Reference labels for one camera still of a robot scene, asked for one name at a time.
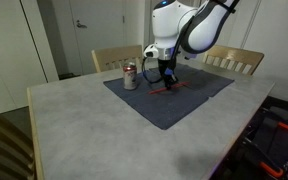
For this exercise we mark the wooden chair right side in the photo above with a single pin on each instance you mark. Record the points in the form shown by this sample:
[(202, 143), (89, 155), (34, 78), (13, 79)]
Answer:
[(234, 59)]

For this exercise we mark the orange handled clamp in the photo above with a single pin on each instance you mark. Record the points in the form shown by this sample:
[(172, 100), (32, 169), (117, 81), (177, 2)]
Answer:
[(263, 160), (281, 122)]

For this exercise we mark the door with metal handle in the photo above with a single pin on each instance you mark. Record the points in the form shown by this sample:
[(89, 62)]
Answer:
[(98, 25)]

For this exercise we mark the dark blue placemat near can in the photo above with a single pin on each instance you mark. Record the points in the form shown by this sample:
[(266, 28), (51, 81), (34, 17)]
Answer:
[(162, 109)]

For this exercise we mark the wooden chair foreground left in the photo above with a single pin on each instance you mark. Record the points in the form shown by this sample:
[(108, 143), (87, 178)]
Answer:
[(16, 152)]

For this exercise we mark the red soda can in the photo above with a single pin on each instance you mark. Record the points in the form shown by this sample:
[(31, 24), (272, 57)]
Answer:
[(129, 75)]

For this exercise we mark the wooden chair behind can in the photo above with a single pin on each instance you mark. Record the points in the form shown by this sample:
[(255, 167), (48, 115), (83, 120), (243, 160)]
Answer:
[(115, 58)]

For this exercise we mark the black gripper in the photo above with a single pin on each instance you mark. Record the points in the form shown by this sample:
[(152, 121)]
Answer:
[(166, 69)]

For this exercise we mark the dark grey placemat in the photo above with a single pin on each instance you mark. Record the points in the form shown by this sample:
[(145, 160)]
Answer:
[(200, 82)]

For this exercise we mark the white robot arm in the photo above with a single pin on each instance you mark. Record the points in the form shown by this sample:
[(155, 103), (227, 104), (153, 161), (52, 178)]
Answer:
[(177, 26)]

